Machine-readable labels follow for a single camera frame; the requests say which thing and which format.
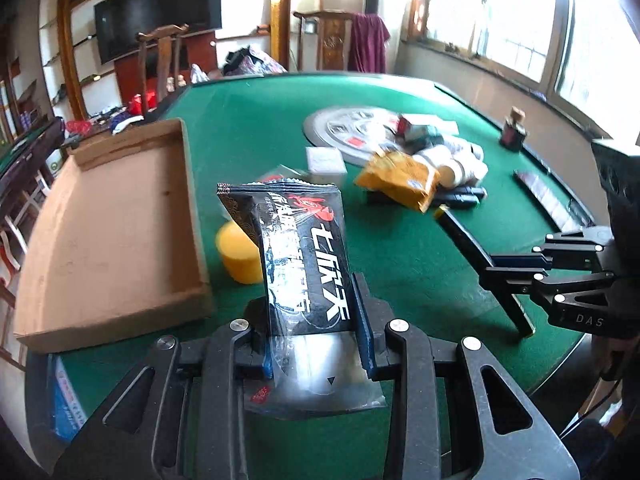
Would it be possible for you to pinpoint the wooden chair near television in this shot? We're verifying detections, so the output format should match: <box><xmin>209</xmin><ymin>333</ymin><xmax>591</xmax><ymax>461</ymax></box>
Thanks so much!
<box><xmin>136</xmin><ymin>24</ymin><xmax>189</xmax><ymax>117</ymax></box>

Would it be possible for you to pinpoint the round mahjong table control panel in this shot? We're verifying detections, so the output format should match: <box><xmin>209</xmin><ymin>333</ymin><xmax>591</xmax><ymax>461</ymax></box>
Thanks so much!
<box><xmin>303</xmin><ymin>106</ymin><xmax>405</xmax><ymax>167</ymax></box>

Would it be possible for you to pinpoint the red white glue box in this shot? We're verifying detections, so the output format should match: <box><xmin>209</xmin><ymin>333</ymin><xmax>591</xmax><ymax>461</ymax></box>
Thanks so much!
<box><xmin>396</xmin><ymin>112</ymin><xmax>460</xmax><ymax>137</ymax></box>

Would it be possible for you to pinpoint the small dark ink bottle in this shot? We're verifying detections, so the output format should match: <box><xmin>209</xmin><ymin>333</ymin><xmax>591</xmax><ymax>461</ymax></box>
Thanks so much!
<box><xmin>499</xmin><ymin>106</ymin><xmax>527</xmax><ymax>153</ymax></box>

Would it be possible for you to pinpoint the yellow round sponge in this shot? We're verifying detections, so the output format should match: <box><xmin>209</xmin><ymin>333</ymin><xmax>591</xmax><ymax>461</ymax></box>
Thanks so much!
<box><xmin>215</xmin><ymin>221</ymin><xmax>262</xmax><ymax>285</ymax></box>

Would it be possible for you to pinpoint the pile of clothes bag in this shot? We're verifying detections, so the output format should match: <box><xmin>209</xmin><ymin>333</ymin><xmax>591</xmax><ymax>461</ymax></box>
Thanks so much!
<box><xmin>222</xmin><ymin>47</ymin><xmax>286</xmax><ymax>76</ymax></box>

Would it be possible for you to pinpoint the wooden chair with garment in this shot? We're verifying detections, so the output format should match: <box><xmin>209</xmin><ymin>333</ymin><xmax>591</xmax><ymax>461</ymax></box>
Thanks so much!
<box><xmin>293</xmin><ymin>10</ymin><xmax>355</xmax><ymax>73</ymax></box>

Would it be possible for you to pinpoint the cardboard tray box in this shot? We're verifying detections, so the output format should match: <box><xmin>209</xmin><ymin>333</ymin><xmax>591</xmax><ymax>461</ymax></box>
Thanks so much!
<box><xmin>13</xmin><ymin>119</ymin><xmax>213</xmax><ymax>353</ymax></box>

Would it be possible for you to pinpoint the white plastic bottle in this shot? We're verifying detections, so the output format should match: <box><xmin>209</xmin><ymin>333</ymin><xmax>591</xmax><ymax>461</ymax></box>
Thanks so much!
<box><xmin>412</xmin><ymin>145</ymin><xmax>477</xmax><ymax>168</ymax></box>

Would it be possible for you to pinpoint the white medicine bottle red label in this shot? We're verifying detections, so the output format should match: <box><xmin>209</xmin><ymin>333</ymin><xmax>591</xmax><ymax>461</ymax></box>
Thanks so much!
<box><xmin>437</xmin><ymin>158</ymin><xmax>488</xmax><ymax>188</ymax></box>

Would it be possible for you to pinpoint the black silver snack packet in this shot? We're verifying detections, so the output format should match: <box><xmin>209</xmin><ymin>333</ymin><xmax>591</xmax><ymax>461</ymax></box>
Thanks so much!
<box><xmin>217</xmin><ymin>179</ymin><xmax>385</xmax><ymax>419</ymax></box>

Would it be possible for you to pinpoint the yellow snack bag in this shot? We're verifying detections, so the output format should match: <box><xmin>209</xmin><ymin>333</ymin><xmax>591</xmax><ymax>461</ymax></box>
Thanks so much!
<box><xmin>355</xmin><ymin>151</ymin><xmax>440</xmax><ymax>214</ymax></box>

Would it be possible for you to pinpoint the black marker pen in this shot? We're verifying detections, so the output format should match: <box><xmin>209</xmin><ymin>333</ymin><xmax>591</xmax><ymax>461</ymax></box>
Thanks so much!
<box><xmin>432</xmin><ymin>186</ymin><xmax>487</xmax><ymax>209</ymax></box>

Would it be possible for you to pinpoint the white small box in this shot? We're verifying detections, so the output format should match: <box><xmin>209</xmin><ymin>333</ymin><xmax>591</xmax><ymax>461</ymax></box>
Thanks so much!
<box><xmin>306</xmin><ymin>146</ymin><xmax>347</xmax><ymax>186</ymax></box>

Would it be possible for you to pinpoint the black flat television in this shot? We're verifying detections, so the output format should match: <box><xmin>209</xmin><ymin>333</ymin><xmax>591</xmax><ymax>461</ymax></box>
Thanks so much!
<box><xmin>94</xmin><ymin>0</ymin><xmax>221</xmax><ymax>63</ymax></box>

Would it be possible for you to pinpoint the teal tissue pack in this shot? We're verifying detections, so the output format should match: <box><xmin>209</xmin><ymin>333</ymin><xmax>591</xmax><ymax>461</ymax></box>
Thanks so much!
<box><xmin>402</xmin><ymin>125</ymin><xmax>442</xmax><ymax>146</ymax></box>

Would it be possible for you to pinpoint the maroon garment on chair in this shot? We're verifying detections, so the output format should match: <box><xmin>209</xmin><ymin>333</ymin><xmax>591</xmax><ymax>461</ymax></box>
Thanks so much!
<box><xmin>347</xmin><ymin>13</ymin><xmax>390</xmax><ymax>74</ymax></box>

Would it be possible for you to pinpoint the white slim bottle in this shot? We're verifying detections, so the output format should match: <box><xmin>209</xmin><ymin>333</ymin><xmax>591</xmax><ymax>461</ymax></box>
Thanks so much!
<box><xmin>442</xmin><ymin>136</ymin><xmax>484</xmax><ymax>162</ymax></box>

